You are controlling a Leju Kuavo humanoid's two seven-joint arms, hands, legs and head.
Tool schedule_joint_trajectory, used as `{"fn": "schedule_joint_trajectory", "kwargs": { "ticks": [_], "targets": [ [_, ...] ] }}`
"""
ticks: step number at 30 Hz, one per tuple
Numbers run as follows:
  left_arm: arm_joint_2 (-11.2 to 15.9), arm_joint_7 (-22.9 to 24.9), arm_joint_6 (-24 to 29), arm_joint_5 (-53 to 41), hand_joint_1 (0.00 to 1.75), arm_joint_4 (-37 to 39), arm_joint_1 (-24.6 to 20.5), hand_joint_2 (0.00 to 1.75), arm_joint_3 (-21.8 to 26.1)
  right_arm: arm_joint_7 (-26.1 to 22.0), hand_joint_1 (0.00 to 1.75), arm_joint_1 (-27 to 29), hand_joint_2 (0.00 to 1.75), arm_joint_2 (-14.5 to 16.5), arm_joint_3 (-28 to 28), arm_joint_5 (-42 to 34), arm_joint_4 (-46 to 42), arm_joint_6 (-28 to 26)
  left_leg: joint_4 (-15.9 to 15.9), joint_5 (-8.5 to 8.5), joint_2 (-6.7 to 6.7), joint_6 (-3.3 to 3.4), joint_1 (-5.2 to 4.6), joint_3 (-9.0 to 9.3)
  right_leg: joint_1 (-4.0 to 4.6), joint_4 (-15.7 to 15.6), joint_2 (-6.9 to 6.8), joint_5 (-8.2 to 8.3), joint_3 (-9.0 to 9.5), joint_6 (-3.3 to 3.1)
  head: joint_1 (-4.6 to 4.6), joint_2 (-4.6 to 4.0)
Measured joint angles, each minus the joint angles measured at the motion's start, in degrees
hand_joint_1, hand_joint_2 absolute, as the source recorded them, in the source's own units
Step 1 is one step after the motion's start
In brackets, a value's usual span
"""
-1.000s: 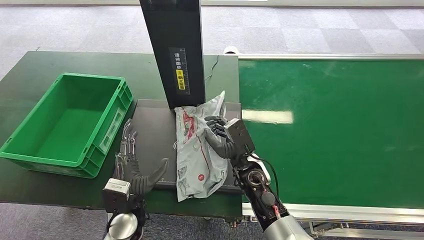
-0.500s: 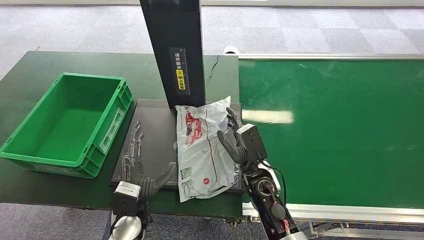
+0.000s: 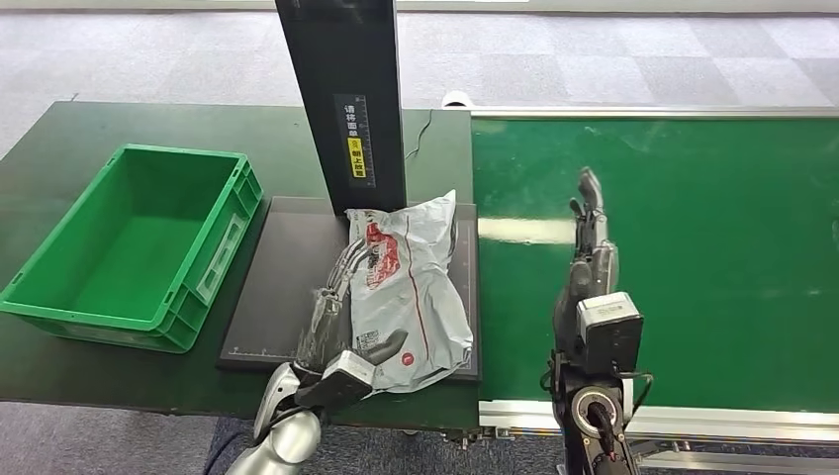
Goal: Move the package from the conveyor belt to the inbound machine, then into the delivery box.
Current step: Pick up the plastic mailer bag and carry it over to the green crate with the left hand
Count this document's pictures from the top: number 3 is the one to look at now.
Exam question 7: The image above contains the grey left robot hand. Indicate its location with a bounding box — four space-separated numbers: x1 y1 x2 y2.
293 237 410 388

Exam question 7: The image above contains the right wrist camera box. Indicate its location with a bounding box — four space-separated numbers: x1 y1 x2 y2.
575 291 646 377

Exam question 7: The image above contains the aluminium conveyor frame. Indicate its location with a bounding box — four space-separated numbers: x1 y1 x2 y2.
470 106 839 475

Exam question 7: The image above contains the green plastic crate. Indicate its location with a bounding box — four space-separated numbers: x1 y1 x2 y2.
0 143 265 354

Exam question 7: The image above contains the thin black cable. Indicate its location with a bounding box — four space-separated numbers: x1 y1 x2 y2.
405 108 435 162

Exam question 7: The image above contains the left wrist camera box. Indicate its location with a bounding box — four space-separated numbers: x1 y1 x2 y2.
294 350 378 415

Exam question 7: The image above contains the black inbound scanner machine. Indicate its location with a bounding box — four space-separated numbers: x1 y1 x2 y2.
216 0 483 383

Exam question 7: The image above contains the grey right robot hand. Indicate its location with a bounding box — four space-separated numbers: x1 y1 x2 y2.
552 166 620 368

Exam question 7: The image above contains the green conveyor belt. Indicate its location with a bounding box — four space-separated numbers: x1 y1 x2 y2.
471 116 839 416

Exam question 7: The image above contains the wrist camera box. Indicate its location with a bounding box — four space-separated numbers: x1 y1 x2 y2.
294 350 378 415
575 291 646 377

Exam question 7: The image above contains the grey plastic mailer package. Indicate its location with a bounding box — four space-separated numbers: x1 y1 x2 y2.
345 190 475 395

